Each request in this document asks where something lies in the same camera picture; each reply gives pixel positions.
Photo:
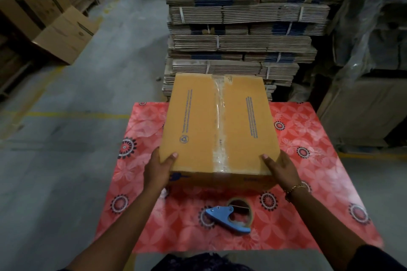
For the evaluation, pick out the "person's right forearm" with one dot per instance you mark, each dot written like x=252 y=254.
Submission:
x=324 y=229

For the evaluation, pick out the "person's right hand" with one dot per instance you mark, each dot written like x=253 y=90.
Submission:
x=284 y=172

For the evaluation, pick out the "blue tape dispenser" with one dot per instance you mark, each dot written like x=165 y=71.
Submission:
x=227 y=221

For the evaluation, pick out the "person's left forearm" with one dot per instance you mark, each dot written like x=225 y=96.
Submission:
x=116 y=232

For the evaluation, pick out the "person's right thumb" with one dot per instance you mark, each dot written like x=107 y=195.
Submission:
x=267 y=160

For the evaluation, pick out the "person's dark patterned clothing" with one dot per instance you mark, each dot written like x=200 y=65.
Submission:
x=203 y=263

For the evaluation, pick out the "plastic-wrapped cardboard pallet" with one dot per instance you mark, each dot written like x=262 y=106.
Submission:
x=368 y=58

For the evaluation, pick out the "open brown cardboard box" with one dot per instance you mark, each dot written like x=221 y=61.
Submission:
x=65 y=34

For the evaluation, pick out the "large brown cardboard box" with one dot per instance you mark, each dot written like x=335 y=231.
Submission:
x=30 y=2

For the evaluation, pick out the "person's left thumb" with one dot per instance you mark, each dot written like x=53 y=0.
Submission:
x=171 y=159

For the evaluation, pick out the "taped brown cardboard box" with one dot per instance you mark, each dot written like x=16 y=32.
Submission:
x=219 y=124

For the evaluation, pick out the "clear packing tape roll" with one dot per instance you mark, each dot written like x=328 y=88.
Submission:
x=243 y=209

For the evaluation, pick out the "person's left hand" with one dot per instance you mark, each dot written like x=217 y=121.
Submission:
x=156 y=171

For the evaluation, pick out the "red floral tablecloth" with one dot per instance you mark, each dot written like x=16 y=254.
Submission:
x=318 y=185

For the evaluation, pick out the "stack of flattened cardboard bundles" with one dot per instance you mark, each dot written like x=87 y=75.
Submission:
x=241 y=23

